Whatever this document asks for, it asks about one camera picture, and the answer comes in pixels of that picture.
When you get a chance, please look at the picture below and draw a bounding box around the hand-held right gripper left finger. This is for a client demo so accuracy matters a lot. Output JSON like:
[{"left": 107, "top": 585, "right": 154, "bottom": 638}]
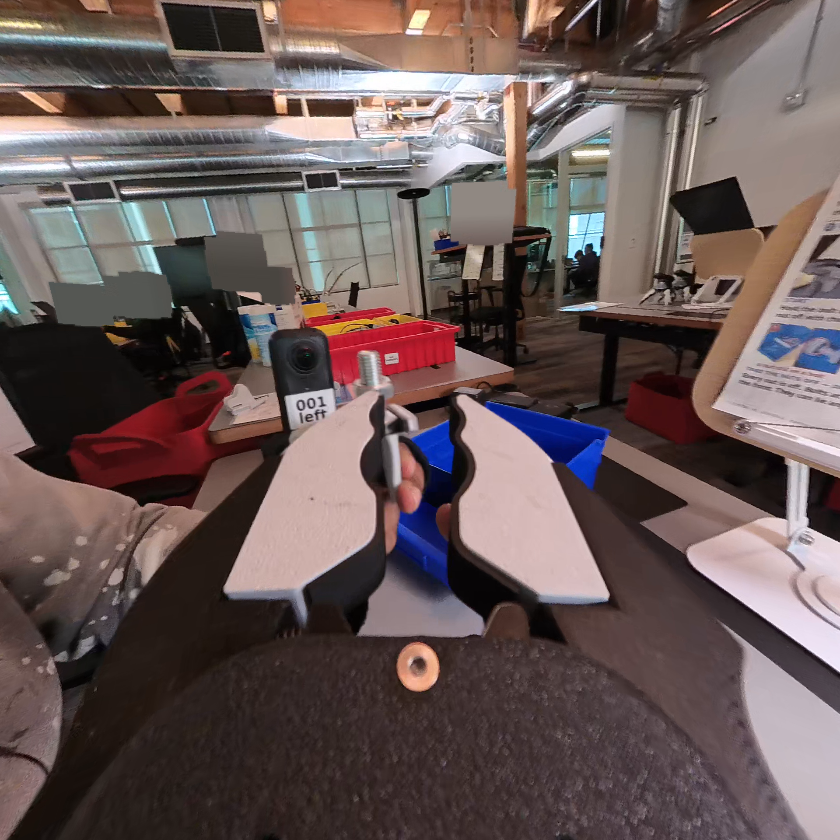
[{"left": 224, "top": 392, "right": 388, "bottom": 624}]

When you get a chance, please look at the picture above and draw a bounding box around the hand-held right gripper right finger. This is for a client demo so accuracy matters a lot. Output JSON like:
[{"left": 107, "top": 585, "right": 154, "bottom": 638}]
[{"left": 448, "top": 394, "right": 611, "bottom": 623}]

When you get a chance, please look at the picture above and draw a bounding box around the silver hex bolt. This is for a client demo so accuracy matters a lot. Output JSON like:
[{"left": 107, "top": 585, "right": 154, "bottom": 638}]
[{"left": 356, "top": 350, "right": 395, "bottom": 411}]

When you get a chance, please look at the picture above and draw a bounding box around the blue plastic bin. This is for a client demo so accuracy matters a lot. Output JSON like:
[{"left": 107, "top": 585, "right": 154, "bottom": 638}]
[{"left": 397, "top": 402, "right": 610, "bottom": 585}]

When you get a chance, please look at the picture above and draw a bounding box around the person's left forearm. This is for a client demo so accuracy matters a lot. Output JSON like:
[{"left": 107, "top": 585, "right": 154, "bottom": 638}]
[{"left": 0, "top": 453, "right": 207, "bottom": 664}]

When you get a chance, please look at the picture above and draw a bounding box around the person's left hand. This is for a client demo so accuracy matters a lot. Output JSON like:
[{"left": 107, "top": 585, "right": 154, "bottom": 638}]
[{"left": 384, "top": 451, "right": 428, "bottom": 556}]

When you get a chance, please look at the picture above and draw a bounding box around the yellow parts tray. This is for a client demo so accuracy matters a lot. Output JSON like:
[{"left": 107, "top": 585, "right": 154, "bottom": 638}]
[{"left": 311, "top": 314, "right": 421, "bottom": 337}]

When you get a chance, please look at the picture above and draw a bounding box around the white blue wipes canister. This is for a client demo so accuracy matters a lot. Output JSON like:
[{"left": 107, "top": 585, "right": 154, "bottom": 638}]
[{"left": 238, "top": 305, "right": 280, "bottom": 366}]

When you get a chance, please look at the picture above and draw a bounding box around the red plastic bin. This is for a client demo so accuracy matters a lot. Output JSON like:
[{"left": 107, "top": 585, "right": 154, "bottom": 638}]
[
  {"left": 305, "top": 307, "right": 396, "bottom": 327},
  {"left": 326, "top": 322, "right": 459, "bottom": 385}
]

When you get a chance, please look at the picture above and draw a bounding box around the small white object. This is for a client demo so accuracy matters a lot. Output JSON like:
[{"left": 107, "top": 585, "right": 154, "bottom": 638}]
[{"left": 222, "top": 384, "right": 270, "bottom": 416}]

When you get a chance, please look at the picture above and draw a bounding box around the grey table with wooden edge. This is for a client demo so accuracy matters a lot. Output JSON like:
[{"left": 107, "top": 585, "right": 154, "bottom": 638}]
[{"left": 209, "top": 346, "right": 515, "bottom": 445}]

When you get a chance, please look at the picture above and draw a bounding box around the black flat box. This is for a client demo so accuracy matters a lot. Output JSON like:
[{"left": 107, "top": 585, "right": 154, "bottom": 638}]
[{"left": 489, "top": 390, "right": 578, "bottom": 417}]

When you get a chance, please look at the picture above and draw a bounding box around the black office chair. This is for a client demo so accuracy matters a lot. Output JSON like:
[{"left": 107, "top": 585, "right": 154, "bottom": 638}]
[
  {"left": 449, "top": 285, "right": 529, "bottom": 355},
  {"left": 0, "top": 325, "right": 161, "bottom": 480}
]

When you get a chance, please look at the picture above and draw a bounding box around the dark computer monitor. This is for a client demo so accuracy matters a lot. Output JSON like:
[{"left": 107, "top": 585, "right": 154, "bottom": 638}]
[{"left": 154, "top": 236, "right": 217, "bottom": 306}]

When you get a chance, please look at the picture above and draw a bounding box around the tall black standing desk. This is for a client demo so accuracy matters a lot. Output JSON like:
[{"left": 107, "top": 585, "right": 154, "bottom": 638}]
[{"left": 508, "top": 226, "right": 553, "bottom": 367}]

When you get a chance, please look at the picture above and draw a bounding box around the dark red storage bin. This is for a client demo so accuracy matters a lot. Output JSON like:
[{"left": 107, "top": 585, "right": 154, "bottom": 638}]
[{"left": 625, "top": 373, "right": 719, "bottom": 445}]

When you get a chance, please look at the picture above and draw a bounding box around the black floor lamp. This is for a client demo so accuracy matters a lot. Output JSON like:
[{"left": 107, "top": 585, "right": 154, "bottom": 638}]
[{"left": 398, "top": 187, "right": 434, "bottom": 321}]

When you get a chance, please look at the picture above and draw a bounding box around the wooden desk with black legs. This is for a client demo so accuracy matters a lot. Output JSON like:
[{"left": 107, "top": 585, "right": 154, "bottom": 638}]
[{"left": 558, "top": 298, "right": 729, "bottom": 408}]

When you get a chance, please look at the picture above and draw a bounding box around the wooden document stand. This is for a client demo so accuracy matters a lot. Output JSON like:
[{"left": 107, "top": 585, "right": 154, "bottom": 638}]
[{"left": 686, "top": 190, "right": 840, "bottom": 677}]

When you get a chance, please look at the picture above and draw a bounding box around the white instruction sheet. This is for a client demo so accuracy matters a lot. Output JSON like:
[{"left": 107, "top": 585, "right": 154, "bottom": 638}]
[{"left": 712, "top": 177, "right": 840, "bottom": 450}]

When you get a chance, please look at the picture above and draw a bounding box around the white tablet device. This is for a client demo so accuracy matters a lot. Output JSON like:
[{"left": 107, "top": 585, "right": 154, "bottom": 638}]
[{"left": 682, "top": 276, "right": 746, "bottom": 309}]

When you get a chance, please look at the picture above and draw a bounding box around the light wooden board stand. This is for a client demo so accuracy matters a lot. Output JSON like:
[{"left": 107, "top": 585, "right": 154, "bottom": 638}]
[{"left": 689, "top": 227, "right": 765, "bottom": 280}]

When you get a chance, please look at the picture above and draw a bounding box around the ceiling vent grille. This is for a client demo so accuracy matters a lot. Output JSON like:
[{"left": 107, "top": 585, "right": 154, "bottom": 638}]
[{"left": 156, "top": 0, "right": 273, "bottom": 59}]

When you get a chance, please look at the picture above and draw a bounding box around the person's grey splattered hoodie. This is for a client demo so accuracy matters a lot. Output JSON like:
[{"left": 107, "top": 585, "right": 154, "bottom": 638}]
[{"left": 0, "top": 584, "right": 63, "bottom": 821}]

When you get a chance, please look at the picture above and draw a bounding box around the wooden support post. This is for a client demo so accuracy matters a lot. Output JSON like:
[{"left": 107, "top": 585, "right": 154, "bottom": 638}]
[{"left": 504, "top": 82, "right": 529, "bottom": 227}]

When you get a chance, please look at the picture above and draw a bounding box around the large silver air duct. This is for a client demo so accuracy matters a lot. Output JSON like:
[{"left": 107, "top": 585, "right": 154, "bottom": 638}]
[{"left": 0, "top": 10, "right": 578, "bottom": 89}]

